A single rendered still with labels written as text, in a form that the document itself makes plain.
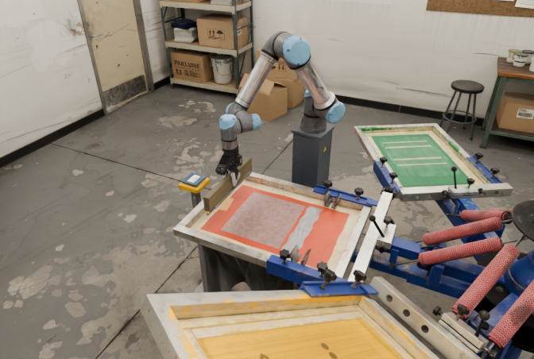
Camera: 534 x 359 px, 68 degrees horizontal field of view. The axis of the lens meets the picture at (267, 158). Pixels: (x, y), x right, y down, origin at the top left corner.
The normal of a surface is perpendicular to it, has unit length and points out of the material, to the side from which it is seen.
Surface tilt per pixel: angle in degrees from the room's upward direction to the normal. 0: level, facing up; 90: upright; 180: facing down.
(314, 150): 90
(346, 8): 90
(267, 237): 0
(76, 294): 0
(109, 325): 0
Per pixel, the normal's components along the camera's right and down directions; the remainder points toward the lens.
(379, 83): -0.43, 0.47
